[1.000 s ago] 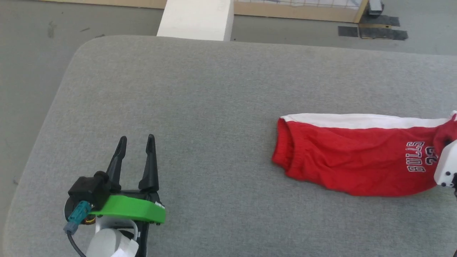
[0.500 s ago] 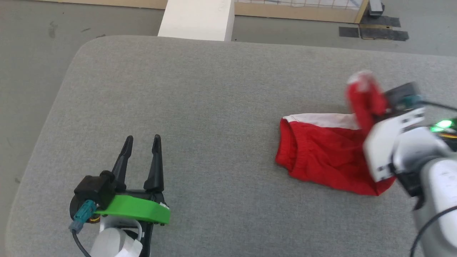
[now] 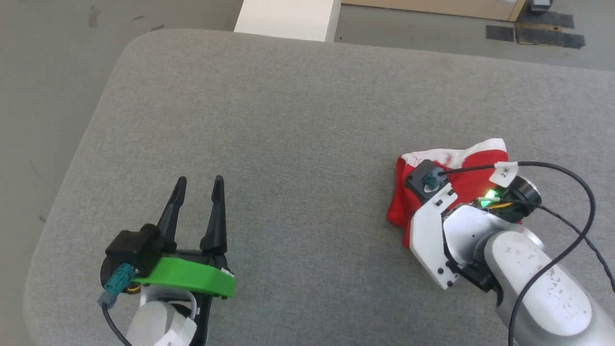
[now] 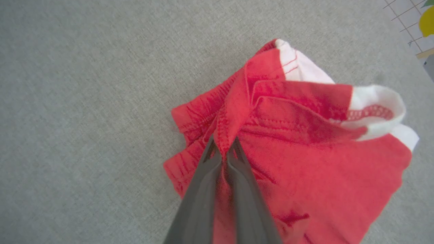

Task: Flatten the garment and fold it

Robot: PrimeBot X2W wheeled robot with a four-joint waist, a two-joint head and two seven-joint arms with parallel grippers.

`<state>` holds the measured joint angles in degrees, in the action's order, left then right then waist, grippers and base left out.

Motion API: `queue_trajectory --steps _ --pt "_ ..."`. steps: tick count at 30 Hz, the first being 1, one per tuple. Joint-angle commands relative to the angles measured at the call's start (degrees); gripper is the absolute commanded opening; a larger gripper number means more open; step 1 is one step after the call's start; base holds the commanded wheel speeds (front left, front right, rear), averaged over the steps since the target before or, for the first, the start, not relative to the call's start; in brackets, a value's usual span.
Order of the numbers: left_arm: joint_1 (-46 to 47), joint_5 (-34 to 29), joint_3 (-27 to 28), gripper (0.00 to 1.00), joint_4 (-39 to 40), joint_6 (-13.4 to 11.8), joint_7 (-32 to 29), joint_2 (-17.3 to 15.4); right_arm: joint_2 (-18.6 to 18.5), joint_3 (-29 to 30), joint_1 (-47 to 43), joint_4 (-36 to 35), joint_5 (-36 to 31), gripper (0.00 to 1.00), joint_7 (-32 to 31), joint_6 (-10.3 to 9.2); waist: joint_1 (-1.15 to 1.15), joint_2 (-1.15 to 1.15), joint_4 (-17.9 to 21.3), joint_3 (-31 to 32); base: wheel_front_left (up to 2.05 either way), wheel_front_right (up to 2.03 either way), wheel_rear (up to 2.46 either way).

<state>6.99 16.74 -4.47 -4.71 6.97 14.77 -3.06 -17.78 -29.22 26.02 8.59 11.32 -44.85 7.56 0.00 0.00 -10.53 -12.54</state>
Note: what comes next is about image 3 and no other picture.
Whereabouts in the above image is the black right camera cable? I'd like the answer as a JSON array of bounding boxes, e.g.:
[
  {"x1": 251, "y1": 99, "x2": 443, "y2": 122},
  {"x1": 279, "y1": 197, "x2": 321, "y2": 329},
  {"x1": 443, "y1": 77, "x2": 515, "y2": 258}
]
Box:
[{"x1": 423, "y1": 161, "x2": 597, "y2": 346}]

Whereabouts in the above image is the grey fabric sofa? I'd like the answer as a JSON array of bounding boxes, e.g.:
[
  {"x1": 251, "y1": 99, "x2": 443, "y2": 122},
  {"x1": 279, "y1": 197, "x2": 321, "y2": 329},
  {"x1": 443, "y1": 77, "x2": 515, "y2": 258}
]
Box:
[{"x1": 23, "y1": 28, "x2": 615, "y2": 346}]

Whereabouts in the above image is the white cable label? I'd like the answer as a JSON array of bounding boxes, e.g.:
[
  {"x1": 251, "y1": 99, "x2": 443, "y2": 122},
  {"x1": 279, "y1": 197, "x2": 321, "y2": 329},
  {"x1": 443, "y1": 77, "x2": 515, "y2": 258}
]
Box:
[
  {"x1": 489, "y1": 161, "x2": 520, "y2": 189},
  {"x1": 153, "y1": 316, "x2": 198, "y2": 346}
]

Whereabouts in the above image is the red cloth garment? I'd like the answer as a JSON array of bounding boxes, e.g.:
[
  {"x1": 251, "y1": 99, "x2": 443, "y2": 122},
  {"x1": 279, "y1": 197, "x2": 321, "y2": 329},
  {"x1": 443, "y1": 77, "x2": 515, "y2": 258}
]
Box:
[{"x1": 386, "y1": 138, "x2": 525, "y2": 249}]

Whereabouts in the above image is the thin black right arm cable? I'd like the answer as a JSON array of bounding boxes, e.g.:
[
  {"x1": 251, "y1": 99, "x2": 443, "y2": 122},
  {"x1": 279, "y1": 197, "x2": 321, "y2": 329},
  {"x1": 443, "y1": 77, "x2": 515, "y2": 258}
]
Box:
[{"x1": 537, "y1": 205, "x2": 615, "y2": 293}]

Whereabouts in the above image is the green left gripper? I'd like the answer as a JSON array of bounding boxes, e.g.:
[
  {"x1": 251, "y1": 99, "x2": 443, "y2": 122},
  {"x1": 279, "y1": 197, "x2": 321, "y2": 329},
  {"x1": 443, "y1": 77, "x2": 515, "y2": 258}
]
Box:
[{"x1": 99, "y1": 175, "x2": 236, "y2": 300}]

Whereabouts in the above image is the small black floor tape patch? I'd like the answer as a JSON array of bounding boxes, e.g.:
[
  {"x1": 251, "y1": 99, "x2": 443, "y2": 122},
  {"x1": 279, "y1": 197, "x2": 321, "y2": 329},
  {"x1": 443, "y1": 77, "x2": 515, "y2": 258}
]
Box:
[{"x1": 485, "y1": 25, "x2": 515, "y2": 42}]

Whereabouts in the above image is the black camera cable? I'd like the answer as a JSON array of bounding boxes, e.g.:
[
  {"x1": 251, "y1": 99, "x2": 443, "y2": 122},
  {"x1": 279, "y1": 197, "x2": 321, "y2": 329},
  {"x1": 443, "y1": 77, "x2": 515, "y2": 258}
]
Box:
[
  {"x1": 423, "y1": 161, "x2": 597, "y2": 346},
  {"x1": 98, "y1": 263, "x2": 137, "y2": 346}
]

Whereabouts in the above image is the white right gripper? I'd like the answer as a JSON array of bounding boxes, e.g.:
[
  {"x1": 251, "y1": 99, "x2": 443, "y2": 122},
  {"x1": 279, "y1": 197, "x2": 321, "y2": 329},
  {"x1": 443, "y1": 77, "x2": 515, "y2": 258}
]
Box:
[{"x1": 409, "y1": 185, "x2": 459, "y2": 291}]

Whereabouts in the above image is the long black floor tape patch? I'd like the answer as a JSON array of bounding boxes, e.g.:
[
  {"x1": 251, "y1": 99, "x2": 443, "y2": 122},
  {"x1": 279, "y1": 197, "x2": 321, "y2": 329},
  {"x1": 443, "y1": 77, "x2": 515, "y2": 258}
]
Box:
[{"x1": 515, "y1": 26, "x2": 586, "y2": 49}]

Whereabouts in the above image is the white rectangular box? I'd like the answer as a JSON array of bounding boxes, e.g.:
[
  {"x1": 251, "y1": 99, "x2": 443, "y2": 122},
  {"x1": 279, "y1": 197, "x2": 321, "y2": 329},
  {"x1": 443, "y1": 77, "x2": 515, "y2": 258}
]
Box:
[{"x1": 234, "y1": 0, "x2": 342, "y2": 43}]

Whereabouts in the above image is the black left camera cable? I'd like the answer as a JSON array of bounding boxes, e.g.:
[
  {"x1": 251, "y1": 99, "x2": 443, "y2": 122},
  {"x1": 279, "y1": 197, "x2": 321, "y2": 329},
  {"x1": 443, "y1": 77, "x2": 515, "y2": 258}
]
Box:
[{"x1": 98, "y1": 263, "x2": 137, "y2": 346}]

